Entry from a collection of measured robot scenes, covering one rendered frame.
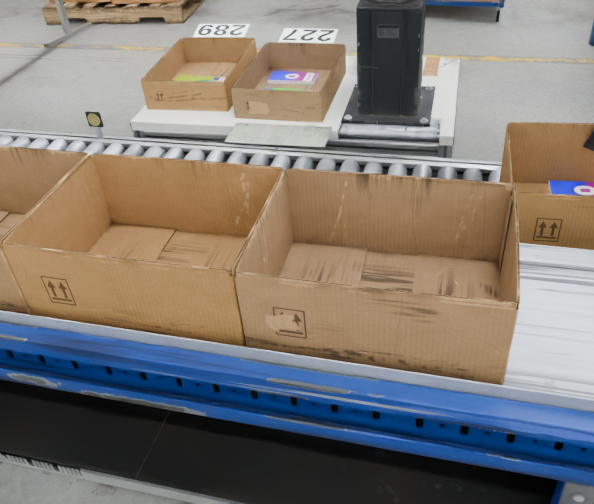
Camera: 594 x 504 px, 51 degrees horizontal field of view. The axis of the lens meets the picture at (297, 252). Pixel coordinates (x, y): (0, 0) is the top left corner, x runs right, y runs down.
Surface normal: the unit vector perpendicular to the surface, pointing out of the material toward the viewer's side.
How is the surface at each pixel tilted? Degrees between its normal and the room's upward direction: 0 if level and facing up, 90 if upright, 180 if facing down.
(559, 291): 0
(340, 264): 3
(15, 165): 90
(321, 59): 89
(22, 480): 0
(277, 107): 91
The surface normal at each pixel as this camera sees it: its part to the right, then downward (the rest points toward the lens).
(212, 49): -0.20, 0.61
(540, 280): -0.07, -0.78
